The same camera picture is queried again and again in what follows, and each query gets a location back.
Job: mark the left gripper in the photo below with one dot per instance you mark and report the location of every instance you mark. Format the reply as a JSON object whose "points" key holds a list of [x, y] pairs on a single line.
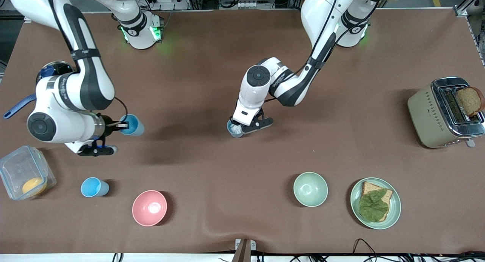
{"points": [[233, 121]]}

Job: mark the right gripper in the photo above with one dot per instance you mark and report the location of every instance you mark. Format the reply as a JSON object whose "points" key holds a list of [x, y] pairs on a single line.
{"points": [[108, 126]]}

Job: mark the blue cup with white filling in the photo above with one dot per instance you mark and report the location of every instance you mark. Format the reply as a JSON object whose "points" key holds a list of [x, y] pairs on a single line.
{"points": [[232, 132]]}

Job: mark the blue plastic cup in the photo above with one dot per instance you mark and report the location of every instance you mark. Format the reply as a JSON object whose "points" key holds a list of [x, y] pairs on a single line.
{"points": [[91, 187], [135, 126]]}

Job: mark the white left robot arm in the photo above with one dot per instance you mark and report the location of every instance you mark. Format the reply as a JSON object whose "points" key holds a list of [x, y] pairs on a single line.
{"points": [[291, 89]]}

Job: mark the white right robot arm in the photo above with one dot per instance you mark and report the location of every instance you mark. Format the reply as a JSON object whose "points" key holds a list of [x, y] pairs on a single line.
{"points": [[91, 87]]}

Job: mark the white crumpled wad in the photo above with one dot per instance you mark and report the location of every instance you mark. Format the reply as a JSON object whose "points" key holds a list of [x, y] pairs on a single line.
{"points": [[236, 130]]}

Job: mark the brown table mat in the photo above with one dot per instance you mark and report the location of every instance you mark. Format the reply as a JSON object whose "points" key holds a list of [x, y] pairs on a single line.
{"points": [[235, 171]]}

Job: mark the pink bowl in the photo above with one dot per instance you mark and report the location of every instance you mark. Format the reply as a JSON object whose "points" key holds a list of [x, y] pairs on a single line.
{"points": [[149, 208]]}

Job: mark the pale green bowl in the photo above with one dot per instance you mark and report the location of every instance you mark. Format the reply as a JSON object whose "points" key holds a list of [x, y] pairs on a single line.
{"points": [[310, 189]]}

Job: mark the orange round food piece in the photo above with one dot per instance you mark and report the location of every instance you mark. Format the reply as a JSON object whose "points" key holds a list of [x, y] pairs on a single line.
{"points": [[33, 186]]}

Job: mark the clear plastic storage container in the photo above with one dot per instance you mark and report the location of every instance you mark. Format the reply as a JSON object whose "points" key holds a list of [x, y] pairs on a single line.
{"points": [[19, 167]]}

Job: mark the metal table clamp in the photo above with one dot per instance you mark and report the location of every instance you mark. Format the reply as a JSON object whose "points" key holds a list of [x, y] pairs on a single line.
{"points": [[244, 248]]}

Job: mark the bread slice under lettuce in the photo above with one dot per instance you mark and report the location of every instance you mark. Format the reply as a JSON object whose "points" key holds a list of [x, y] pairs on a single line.
{"points": [[380, 187]]}

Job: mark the green lettuce leaf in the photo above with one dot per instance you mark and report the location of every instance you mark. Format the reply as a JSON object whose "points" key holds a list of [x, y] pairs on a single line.
{"points": [[373, 207]]}

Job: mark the pale green plate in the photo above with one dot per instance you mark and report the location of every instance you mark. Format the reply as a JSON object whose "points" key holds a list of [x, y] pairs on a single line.
{"points": [[394, 209]]}

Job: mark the beige and chrome toaster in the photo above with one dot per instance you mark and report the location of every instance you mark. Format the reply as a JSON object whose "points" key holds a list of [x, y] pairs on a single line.
{"points": [[422, 118]]}

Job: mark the brown toast slice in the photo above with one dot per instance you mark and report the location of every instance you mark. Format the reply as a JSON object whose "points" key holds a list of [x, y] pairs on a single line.
{"points": [[470, 101]]}

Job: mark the aluminium frame profile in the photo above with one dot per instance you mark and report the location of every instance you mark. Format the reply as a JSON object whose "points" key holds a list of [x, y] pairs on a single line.
{"points": [[468, 6]]}

